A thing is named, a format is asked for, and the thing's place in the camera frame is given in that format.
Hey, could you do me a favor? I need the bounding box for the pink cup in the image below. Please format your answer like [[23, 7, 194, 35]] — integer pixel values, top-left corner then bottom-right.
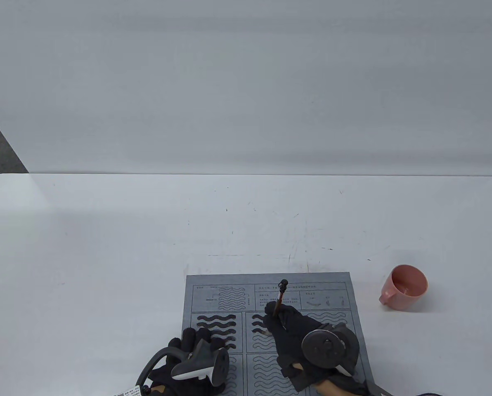
[[379, 265, 428, 312]]

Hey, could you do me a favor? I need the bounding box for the black right wrist controller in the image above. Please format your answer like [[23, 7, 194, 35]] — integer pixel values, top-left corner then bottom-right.
[[301, 322, 359, 376]]

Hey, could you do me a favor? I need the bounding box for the grey white left wrist controller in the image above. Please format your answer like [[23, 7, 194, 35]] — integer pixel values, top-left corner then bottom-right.
[[136, 338, 230, 389]]

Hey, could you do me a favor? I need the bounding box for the person's right forearm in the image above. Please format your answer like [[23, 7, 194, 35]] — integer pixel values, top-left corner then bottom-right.
[[315, 377, 346, 396]]

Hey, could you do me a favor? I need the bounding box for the white backdrop board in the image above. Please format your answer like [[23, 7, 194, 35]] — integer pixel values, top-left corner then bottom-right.
[[0, 0, 492, 176]]

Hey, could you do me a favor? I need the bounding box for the person's right hand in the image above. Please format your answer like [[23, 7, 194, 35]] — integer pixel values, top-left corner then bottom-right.
[[265, 301, 355, 392]]

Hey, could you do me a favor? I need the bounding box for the brown black Chinese brush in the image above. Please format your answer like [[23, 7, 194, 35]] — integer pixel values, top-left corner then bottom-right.
[[259, 279, 289, 334]]

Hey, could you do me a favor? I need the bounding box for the grey water writing practice cloth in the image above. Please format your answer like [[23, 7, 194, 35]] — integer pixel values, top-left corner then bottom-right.
[[185, 271, 375, 396]]

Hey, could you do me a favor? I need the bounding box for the person's left hand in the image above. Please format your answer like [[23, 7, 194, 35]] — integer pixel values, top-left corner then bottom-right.
[[149, 328, 230, 396]]

